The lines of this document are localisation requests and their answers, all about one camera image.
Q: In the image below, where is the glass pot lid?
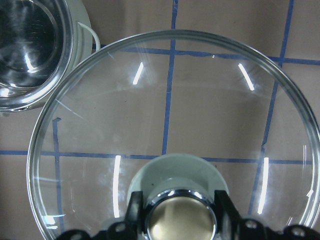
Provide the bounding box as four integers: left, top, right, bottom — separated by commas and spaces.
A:
27, 30, 320, 240

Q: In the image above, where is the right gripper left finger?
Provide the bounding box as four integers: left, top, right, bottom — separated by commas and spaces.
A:
57, 191, 144, 240

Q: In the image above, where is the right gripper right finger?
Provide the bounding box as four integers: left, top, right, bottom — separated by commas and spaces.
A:
214, 190, 320, 240

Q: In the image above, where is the pale green electric pot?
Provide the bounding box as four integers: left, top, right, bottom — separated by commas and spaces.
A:
0, 0, 100, 113

